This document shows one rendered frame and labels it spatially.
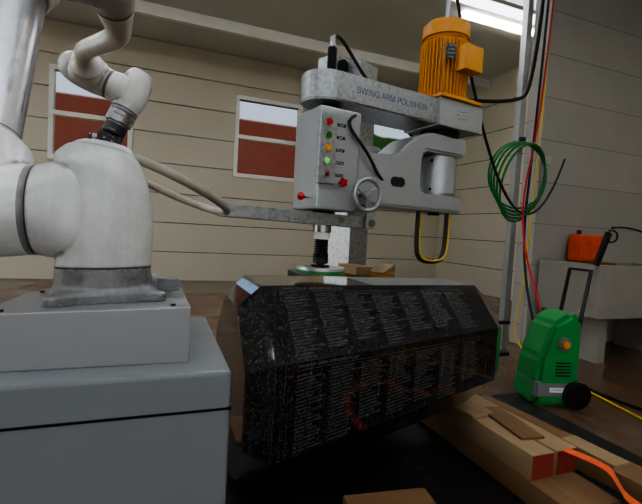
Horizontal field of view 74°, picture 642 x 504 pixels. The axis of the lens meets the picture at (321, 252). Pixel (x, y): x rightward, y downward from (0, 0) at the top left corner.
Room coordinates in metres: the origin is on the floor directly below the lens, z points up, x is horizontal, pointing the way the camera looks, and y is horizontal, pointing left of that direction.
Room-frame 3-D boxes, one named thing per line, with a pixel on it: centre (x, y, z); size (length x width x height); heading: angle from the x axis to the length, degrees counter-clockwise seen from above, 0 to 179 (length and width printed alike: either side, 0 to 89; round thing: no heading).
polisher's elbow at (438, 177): (2.20, -0.57, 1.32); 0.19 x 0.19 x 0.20
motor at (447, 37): (2.19, -0.58, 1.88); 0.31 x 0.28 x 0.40; 30
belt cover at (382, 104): (2.04, -0.30, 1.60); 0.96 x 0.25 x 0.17; 120
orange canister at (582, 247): (4.19, -2.64, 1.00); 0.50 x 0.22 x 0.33; 111
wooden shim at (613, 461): (1.86, -1.27, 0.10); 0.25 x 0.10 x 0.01; 23
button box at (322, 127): (1.73, 0.00, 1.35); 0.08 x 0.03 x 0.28; 120
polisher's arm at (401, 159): (2.05, -0.34, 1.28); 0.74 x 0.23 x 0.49; 120
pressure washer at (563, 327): (2.73, -1.53, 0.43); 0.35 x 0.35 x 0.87; 5
